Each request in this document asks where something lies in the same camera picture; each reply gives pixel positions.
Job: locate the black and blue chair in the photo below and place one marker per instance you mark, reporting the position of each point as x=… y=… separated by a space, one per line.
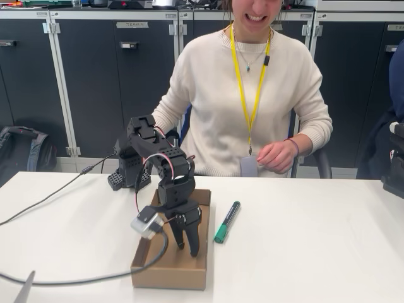
x=325 y=167

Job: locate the clear glass jar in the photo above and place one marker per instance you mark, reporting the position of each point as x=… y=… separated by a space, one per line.
x=77 y=3

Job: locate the person's left forearm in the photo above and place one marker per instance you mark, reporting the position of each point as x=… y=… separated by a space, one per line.
x=315 y=139

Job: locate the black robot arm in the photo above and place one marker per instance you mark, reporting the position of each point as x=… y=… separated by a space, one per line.
x=139 y=145
x=396 y=158

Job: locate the clear badge holder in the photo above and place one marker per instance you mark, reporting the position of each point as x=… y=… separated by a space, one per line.
x=249 y=166

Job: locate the person's left hand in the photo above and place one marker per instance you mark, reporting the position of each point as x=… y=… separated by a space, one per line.
x=277 y=158

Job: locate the green plastic crate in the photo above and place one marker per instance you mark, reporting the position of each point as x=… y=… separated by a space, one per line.
x=47 y=2

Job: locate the person's right forearm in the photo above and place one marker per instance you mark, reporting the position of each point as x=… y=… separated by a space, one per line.
x=167 y=113

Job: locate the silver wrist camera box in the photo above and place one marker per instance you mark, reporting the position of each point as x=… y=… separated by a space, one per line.
x=143 y=225

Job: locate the grey cabinet hinge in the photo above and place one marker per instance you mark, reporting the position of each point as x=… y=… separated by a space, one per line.
x=183 y=29
x=306 y=30
x=69 y=151
x=77 y=151
x=173 y=29
x=46 y=27
x=55 y=27
x=318 y=30

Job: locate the green permanent marker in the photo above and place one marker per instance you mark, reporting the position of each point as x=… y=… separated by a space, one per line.
x=228 y=221

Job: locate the small black clip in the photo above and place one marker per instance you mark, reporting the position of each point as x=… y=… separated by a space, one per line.
x=267 y=60

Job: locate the black grey backpack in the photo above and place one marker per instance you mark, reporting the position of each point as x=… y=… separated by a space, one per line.
x=19 y=151

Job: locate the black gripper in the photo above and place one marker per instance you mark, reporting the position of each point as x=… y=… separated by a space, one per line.
x=189 y=218

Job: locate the person in navy top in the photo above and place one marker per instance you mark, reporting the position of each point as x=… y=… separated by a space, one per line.
x=398 y=88

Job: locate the grey device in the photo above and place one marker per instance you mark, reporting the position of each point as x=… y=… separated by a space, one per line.
x=164 y=2

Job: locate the open cardboard box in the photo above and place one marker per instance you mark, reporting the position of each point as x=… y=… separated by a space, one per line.
x=170 y=279

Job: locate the black device red logo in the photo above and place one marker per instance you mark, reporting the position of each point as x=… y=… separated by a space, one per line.
x=126 y=3

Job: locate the person in cream sweater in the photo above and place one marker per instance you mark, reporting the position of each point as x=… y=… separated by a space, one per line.
x=214 y=110

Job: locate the purple wrist band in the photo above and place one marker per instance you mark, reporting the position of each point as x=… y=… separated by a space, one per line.
x=296 y=146

